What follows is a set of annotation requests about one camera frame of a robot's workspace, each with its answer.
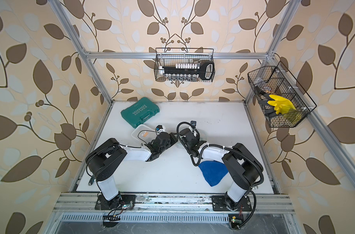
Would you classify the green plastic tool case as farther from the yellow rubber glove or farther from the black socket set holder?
the yellow rubber glove

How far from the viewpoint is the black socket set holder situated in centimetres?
82

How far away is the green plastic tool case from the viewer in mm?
1064

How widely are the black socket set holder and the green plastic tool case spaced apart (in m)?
0.33

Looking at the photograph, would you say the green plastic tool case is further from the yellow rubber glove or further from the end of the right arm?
the yellow rubber glove

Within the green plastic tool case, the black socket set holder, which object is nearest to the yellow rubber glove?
the black socket set holder
